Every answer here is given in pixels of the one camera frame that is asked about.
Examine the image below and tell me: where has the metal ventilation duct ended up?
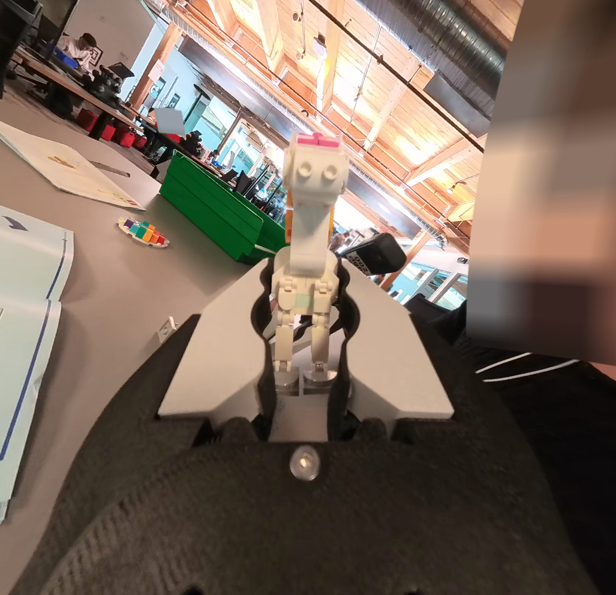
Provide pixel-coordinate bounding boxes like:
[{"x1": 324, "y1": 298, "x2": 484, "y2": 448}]
[{"x1": 344, "y1": 0, "x2": 513, "y2": 73}]

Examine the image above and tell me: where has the green plastic bin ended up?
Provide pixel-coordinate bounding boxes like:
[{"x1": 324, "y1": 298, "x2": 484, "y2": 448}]
[{"x1": 159, "y1": 152, "x2": 289, "y2": 264}]

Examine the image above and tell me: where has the round rainbow lego assembly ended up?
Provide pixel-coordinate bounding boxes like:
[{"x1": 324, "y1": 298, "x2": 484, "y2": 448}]
[{"x1": 117, "y1": 216, "x2": 170, "y2": 248}]

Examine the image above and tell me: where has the person's black sweater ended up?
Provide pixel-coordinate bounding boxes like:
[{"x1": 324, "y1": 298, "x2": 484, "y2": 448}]
[{"x1": 404, "y1": 294, "x2": 616, "y2": 595}]

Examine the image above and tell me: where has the white lego unicorn model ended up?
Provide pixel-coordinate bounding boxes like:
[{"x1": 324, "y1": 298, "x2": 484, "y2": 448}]
[{"x1": 269, "y1": 132, "x2": 348, "y2": 394}]

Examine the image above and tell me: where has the black robot device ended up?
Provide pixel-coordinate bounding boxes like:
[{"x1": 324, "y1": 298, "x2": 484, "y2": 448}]
[{"x1": 91, "y1": 63, "x2": 136, "y2": 108}]

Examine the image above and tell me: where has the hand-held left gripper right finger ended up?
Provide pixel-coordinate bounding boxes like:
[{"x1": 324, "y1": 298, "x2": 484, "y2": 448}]
[{"x1": 331, "y1": 267, "x2": 456, "y2": 443}]

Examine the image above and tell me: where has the white sweater drawstring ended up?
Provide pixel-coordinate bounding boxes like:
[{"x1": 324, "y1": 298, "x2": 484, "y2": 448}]
[{"x1": 475, "y1": 352, "x2": 580, "y2": 383}]

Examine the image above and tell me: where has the open light blue instruction booklet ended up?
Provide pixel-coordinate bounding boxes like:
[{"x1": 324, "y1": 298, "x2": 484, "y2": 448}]
[{"x1": 0, "y1": 205, "x2": 75, "y2": 523}]

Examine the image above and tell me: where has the long wooden office table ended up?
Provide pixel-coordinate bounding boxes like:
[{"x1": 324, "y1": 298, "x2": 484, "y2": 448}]
[{"x1": 14, "y1": 51, "x2": 145, "y2": 141}]

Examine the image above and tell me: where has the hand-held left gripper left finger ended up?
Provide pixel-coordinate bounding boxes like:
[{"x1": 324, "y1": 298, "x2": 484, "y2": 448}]
[{"x1": 157, "y1": 257, "x2": 271, "y2": 443}]

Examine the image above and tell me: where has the instruction booklet yellow animal cover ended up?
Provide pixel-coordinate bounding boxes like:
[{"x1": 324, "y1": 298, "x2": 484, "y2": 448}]
[{"x1": 0, "y1": 121, "x2": 147, "y2": 212}]

